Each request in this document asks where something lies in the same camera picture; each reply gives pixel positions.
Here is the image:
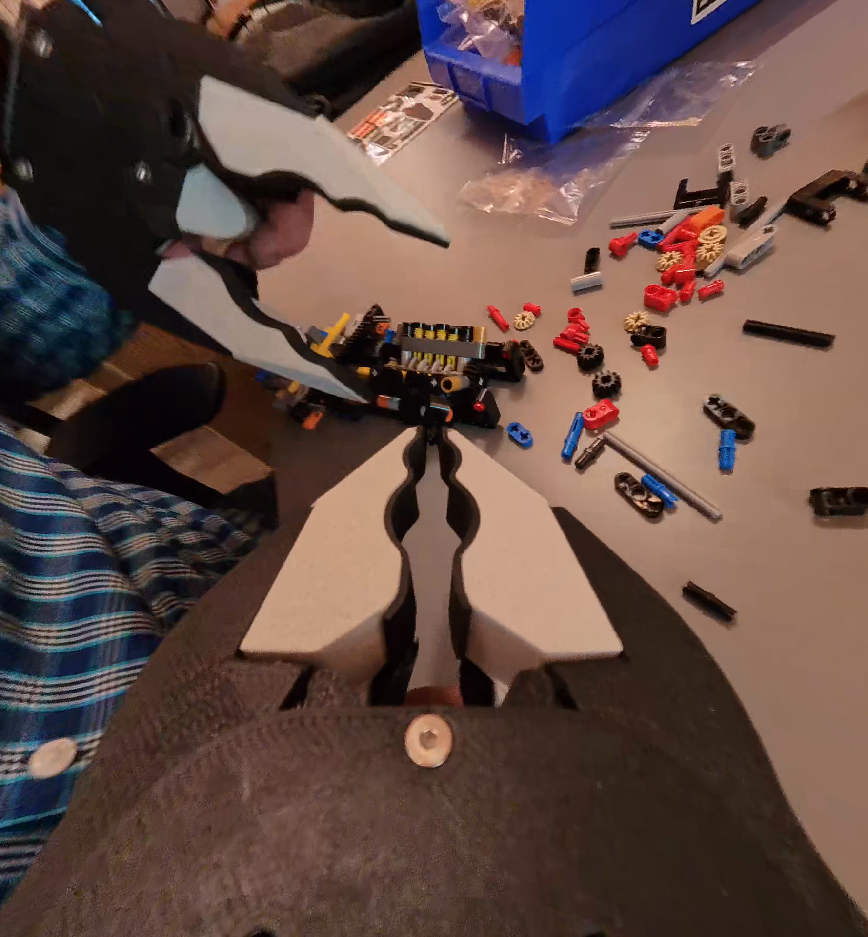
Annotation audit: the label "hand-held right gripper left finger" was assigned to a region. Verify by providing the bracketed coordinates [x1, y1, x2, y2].
[238, 427, 429, 705]

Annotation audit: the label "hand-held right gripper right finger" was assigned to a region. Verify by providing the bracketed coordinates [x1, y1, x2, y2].
[437, 427, 624, 707]

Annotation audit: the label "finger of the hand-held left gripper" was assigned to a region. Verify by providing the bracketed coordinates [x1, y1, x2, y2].
[147, 251, 371, 405]
[176, 72, 451, 248]

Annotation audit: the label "lego engine assembly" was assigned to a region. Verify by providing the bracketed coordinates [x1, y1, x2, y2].
[257, 302, 546, 433]

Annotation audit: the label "person's left forearm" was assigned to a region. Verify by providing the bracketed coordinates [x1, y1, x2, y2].
[0, 186, 138, 400]

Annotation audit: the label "long grey lego axle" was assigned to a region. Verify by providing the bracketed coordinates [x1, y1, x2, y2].
[601, 430, 725, 523]

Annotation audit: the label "short black lego axle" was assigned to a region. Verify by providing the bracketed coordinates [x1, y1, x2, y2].
[681, 580, 739, 624]

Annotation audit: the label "clear bags of lego parts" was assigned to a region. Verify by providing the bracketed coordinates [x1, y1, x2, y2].
[434, 0, 530, 70]

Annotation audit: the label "red lego pin connector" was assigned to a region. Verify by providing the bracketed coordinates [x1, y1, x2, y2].
[553, 306, 593, 355]

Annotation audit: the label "pile of red lego pins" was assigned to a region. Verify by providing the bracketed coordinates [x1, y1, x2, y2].
[642, 220, 727, 316]

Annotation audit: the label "black lego fork piece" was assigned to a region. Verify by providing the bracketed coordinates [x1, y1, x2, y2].
[673, 177, 732, 209]

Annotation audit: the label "black angled lego liftarm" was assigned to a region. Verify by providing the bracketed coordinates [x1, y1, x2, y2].
[784, 169, 868, 222]

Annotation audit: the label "person's left hand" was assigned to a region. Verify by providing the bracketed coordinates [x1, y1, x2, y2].
[243, 192, 319, 273]

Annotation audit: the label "sticker sheet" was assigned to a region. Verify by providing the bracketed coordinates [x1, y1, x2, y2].
[346, 82, 461, 158]

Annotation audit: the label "dark grey bag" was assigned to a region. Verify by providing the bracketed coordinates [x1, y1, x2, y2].
[240, 0, 435, 118]

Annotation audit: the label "black rounded object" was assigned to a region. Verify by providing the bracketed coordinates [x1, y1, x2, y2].
[49, 362, 228, 473]

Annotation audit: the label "blue plaid shirt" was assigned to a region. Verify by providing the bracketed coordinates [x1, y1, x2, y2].
[0, 395, 277, 937]

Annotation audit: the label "clear plastic bag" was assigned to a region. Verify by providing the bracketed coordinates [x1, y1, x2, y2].
[459, 59, 760, 225]

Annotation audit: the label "blue storage bin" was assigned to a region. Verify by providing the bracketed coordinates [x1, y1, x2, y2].
[415, 0, 767, 145]

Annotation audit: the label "light grey cross connector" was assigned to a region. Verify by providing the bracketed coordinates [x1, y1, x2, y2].
[723, 223, 779, 269]

